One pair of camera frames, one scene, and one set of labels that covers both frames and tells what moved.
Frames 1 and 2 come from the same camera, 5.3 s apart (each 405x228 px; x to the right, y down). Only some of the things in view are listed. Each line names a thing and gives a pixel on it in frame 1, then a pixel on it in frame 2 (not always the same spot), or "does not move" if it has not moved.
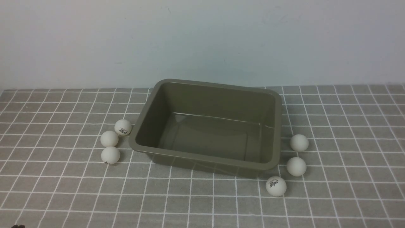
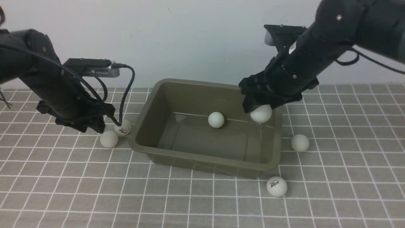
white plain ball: [296, 166] → [262, 114]
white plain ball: [109, 138] does not move
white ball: [110, 155] → [216, 119]
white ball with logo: [122, 127] does not move
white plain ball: [299, 142] does not move
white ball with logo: [276, 186] does not move
